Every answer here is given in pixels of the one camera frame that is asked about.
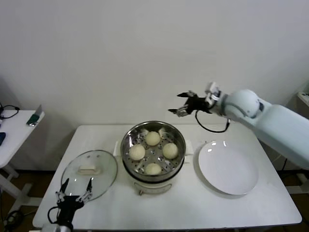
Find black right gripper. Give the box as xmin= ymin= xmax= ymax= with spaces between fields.
xmin=168 ymin=90 xmax=212 ymax=117

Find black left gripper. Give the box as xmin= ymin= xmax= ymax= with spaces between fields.
xmin=55 ymin=176 xmax=95 ymax=225

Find glass lid cream handle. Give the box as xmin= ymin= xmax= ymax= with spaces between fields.
xmin=60 ymin=149 xmax=118 ymax=203

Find white steamed baozi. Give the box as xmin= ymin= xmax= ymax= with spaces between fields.
xmin=145 ymin=131 xmax=161 ymax=146
xmin=144 ymin=162 xmax=162 ymax=176
xmin=129 ymin=144 xmax=146 ymax=161
xmin=162 ymin=142 xmax=179 ymax=160

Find stainless steel steamer basket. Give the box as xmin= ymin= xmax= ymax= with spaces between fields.
xmin=112 ymin=120 xmax=194 ymax=181

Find white round plate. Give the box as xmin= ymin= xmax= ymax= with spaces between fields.
xmin=197 ymin=141 xmax=259 ymax=199

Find white electric cooker base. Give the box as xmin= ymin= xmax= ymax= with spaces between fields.
xmin=123 ymin=159 xmax=185 ymax=196

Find white side table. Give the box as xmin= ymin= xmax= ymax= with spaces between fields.
xmin=0 ymin=110 xmax=46 ymax=208

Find white shelf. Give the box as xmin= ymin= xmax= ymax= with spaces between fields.
xmin=296 ymin=90 xmax=309 ymax=107

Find white furniture foot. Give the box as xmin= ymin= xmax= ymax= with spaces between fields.
xmin=296 ymin=173 xmax=309 ymax=187

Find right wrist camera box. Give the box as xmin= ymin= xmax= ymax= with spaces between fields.
xmin=204 ymin=81 xmax=222 ymax=103

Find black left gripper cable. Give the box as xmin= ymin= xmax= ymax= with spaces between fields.
xmin=47 ymin=206 xmax=60 ymax=225

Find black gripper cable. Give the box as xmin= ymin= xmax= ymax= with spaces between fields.
xmin=47 ymin=206 xmax=60 ymax=225
xmin=195 ymin=110 xmax=231 ymax=133

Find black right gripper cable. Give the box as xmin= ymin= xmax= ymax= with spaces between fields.
xmin=195 ymin=110 xmax=231 ymax=133

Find black floor cables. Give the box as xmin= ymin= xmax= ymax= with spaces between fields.
xmin=4 ymin=210 xmax=24 ymax=227

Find black cable on side table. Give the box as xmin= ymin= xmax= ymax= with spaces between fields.
xmin=0 ymin=103 xmax=20 ymax=120

